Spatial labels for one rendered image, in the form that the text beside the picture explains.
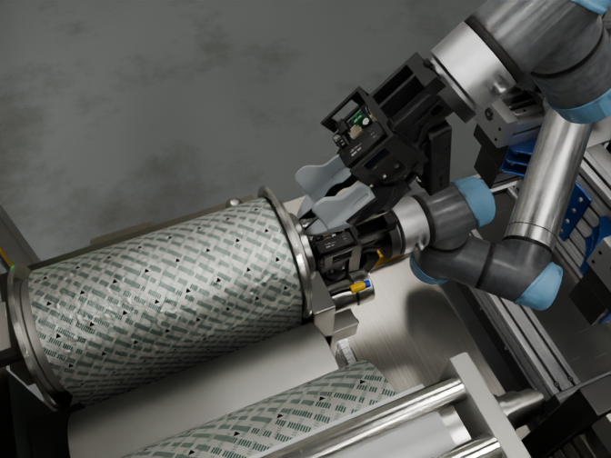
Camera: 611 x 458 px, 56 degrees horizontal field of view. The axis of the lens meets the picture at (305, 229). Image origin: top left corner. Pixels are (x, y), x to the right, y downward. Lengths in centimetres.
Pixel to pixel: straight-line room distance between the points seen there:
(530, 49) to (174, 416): 45
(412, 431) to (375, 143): 28
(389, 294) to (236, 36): 217
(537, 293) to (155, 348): 56
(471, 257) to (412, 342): 18
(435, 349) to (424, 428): 62
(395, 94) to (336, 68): 226
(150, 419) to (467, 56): 43
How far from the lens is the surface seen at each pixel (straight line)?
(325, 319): 65
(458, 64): 54
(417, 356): 96
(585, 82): 62
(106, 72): 292
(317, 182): 61
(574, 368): 184
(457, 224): 82
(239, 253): 55
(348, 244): 74
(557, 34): 55
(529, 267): 90
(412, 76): 54
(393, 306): 99
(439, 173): 63
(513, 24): 54
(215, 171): 236
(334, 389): 40
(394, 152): 54
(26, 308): 58
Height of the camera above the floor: 177
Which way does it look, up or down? 55 degrees down
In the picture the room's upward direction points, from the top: straight up
